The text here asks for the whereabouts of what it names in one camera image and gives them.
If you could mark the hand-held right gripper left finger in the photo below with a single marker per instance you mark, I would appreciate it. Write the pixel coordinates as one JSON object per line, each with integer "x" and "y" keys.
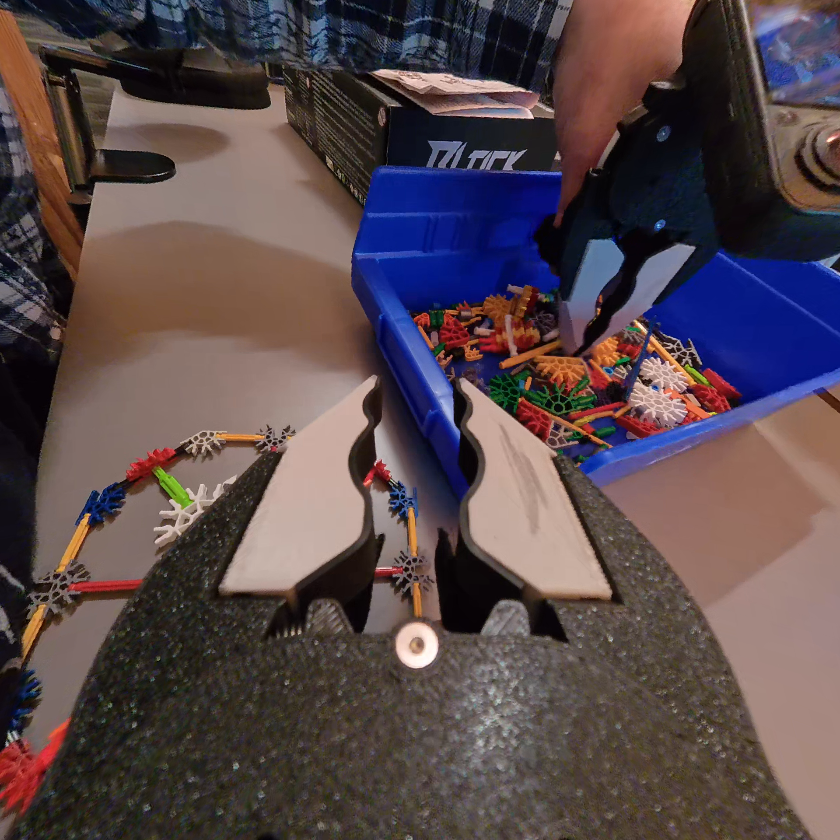
{"x": 308, "y": 525}

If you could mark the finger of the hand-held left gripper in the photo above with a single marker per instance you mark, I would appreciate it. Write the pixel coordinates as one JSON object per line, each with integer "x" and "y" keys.
{"x": 646, "y": 282}
{"x": 584, "y": 295}

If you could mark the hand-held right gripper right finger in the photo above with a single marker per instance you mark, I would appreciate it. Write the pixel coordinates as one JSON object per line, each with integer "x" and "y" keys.
{"x": 531, "y": 525}

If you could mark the red clip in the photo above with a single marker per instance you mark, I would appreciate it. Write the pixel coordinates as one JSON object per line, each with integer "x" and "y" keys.
{"x": 151, "y": 463}

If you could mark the colourful spoked wheel model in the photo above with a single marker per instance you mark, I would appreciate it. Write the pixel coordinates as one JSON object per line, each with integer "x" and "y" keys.
{"x": 56, "y": 587}

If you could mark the person's left hand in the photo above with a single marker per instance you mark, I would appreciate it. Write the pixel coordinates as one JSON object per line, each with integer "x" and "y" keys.
{"x": 604, "y": 79}

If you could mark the pile of colourful toy pieces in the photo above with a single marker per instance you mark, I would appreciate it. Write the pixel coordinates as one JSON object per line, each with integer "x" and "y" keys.
{"x": 558, "y": 380}

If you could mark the blue bin with toy pieces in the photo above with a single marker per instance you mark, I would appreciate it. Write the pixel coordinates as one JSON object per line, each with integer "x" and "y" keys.
{"x": 459, "y": 216}

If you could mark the black box with white print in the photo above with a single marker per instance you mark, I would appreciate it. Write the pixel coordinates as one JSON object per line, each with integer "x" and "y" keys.
{"x": 341, "y": 131}

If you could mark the black round pad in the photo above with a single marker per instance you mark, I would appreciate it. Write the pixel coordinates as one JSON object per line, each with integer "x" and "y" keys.
{"x": 134, "y": 167}

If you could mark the wooden post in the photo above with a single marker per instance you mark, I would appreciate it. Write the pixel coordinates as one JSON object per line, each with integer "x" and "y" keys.
{"x": 33, "y": 144}

